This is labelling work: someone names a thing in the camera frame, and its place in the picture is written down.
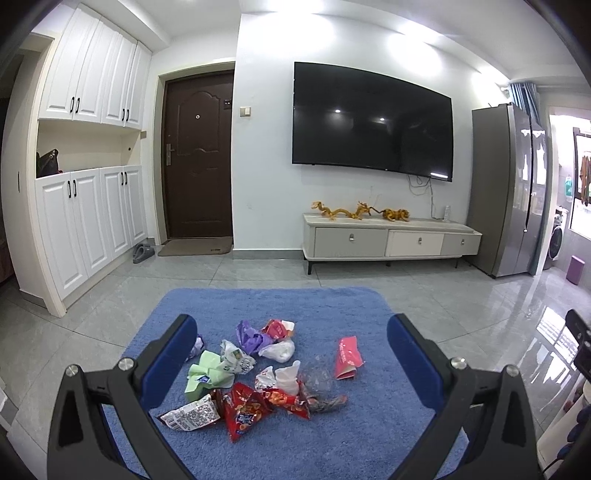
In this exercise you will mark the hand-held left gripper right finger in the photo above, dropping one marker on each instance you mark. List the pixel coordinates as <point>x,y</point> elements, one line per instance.
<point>411,355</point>

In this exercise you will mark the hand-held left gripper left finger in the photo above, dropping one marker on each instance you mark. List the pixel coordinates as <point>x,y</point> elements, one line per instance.
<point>168,355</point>

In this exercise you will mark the small silver white wrapper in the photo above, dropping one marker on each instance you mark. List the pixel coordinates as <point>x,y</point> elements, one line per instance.
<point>198,346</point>

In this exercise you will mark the green tissue paper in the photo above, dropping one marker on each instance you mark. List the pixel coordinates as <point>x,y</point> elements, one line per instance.
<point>205,374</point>

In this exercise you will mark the white barcode packet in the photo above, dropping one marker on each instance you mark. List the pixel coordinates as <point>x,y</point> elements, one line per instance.
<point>191,413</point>

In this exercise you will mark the pink red packet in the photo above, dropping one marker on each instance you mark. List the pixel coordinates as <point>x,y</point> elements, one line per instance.
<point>347,357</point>

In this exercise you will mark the green white printed wrapper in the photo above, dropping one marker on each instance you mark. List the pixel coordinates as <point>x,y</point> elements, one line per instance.
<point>235,357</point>

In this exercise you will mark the clear plastic wrapper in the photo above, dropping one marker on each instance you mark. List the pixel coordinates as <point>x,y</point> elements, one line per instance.
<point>323,376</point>

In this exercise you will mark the red snack packet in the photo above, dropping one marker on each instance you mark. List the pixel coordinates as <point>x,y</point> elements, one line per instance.
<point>242,410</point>

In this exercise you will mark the dark wrapper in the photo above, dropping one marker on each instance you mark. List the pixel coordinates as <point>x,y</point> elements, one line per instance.
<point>330,404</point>

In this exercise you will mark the silver foil wrapper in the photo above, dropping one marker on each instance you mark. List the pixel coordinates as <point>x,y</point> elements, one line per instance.
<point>264,378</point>

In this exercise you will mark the red white wrapper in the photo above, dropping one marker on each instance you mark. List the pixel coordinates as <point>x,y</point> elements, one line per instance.
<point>276,329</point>

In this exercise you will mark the white plastic bag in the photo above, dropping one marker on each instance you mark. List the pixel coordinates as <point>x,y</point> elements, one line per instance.
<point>279,350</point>

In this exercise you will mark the white tissue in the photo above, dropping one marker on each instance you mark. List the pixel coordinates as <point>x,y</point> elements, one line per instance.
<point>287,378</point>

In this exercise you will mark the red orange snack wrapper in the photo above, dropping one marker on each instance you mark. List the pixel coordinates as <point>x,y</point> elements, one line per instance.
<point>286,400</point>

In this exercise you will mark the purple stool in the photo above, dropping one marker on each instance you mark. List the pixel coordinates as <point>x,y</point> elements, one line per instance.
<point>576,271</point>

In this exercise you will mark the white washing machine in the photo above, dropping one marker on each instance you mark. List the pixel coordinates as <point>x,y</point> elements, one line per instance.
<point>556,240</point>

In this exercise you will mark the grey slippers pair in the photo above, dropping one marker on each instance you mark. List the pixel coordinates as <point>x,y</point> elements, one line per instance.
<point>142,254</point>

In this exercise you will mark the brown doormat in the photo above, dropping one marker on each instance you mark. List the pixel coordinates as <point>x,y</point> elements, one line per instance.
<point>194,247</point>

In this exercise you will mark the blue fluffy mat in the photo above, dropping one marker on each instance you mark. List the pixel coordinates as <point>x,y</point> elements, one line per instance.
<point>323,443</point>

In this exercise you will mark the white grey television cabinet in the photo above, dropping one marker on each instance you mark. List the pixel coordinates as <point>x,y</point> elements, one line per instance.
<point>351,242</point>

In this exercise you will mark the golden tiger figurine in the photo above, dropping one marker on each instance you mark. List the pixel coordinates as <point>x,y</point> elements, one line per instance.
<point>397,215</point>

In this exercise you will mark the orange hanging shirt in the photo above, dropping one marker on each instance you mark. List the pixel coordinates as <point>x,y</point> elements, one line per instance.
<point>585,177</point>

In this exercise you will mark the golden dragon figurine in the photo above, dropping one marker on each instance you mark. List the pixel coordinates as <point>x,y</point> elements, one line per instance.
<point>341,213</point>

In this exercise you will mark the white tall cabinet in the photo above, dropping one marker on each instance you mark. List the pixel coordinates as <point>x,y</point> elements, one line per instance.
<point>83,221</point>

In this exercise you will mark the grey refrigerator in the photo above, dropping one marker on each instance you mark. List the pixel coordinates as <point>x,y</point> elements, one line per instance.
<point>498,194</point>

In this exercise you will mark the dark brown door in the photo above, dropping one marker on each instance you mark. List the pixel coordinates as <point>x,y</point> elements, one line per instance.
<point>198,157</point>

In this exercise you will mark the black handbag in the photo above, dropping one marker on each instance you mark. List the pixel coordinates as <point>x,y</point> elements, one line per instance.
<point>47,164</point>

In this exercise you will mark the blue curtain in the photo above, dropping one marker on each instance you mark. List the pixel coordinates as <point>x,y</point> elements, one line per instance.
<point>526,99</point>

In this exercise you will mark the black wall television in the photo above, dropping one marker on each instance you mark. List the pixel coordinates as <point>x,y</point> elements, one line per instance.
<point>369,120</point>

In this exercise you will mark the wall light switch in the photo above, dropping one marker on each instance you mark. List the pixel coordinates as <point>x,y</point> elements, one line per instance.
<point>245,110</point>

